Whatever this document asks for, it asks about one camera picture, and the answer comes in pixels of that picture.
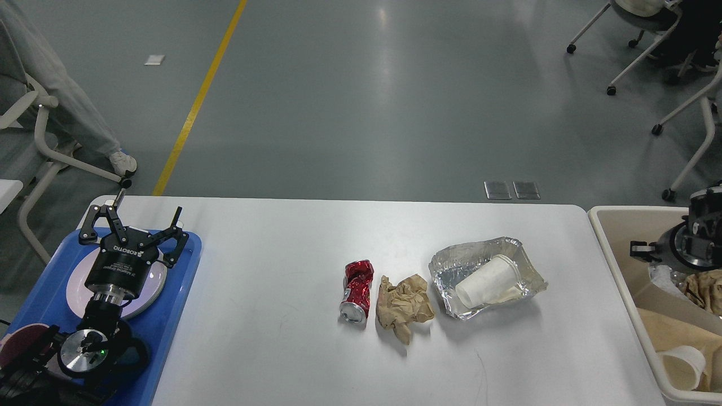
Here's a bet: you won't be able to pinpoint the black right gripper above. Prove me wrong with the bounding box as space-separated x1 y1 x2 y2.
630 183 721 274

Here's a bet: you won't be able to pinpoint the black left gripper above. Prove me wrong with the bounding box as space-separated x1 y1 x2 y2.
78 187 190 301

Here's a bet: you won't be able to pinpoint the brown paper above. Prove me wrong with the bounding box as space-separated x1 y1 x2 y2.
681 269 721 317
376 274 435 345

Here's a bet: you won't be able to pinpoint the brown paper bag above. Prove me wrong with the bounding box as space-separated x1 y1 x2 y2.
632 285 720 393

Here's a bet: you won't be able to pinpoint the pink plate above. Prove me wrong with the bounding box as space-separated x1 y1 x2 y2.
65 248 168 317

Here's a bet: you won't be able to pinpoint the pink mug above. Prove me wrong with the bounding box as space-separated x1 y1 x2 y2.
1 323 61 376

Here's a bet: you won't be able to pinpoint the aluminium foil sheet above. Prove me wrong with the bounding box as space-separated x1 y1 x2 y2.
429 237 548 321
648 264 688 301

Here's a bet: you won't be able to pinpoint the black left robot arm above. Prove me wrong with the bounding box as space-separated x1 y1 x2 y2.
2 192 201 405

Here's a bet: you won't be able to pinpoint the beige plastic bin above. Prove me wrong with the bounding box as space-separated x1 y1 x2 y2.
588 206 721 405

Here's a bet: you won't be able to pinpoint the green plate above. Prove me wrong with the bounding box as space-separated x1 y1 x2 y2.
121 285 164 320

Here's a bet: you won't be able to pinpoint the blue plastic tray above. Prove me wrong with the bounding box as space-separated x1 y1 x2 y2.
7 230 202 405

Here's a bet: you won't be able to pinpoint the person in grey trousers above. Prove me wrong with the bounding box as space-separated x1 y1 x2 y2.
1 1 138 177

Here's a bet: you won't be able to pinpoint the dark blue mug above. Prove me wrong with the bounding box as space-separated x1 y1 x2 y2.
105 337 149 390

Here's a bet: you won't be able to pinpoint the white side table corner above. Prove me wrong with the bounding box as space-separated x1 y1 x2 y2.
0 178 23 214

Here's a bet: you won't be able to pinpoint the grey office chair left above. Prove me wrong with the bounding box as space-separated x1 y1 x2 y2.
2 23 132 264

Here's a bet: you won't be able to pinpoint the white paper cup lying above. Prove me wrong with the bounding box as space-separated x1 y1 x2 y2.
455 254 522 308

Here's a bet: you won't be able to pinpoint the metal floor socket plates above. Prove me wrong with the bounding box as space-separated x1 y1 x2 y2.
484 182 541 200

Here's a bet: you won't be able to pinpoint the white chair base far right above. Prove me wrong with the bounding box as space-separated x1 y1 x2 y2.
651 34 722 202

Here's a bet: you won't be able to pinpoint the person in black seated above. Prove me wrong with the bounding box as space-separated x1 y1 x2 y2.
647 1 721 73

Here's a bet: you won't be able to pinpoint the crushed red soda can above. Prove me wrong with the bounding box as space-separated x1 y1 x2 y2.
340 259 374 324

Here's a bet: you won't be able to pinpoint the white chair right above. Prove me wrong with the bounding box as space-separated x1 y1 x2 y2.
566 1 683 96

